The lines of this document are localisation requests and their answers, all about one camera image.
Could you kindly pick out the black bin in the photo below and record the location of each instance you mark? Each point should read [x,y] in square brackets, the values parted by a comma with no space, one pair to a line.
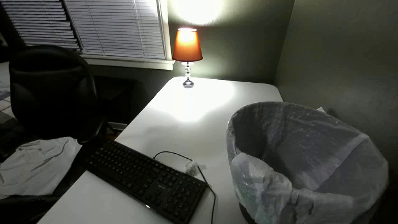
[252,213]

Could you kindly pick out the white tissue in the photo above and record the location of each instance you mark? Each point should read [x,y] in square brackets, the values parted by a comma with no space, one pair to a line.
[191,168]

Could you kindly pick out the white cloth on chair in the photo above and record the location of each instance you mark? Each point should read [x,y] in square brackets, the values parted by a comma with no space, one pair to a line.
[37,167]

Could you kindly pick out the translucent white bin liner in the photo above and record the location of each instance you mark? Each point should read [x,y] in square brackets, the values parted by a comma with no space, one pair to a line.
[302,165]

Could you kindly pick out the black office chair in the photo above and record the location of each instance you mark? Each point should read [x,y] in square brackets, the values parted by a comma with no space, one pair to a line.
[53,93]

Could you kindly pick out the orange shade table lamp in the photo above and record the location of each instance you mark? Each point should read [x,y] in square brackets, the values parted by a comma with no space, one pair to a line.
[186,50]

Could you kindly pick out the black computer keyboard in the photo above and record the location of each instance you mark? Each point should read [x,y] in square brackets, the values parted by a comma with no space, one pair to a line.
[165,190]

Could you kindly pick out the white window blinds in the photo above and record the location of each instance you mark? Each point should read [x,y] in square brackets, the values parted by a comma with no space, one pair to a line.
[128,29]

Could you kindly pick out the white window sill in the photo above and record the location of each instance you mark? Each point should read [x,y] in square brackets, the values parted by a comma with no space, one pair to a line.
[126,62]

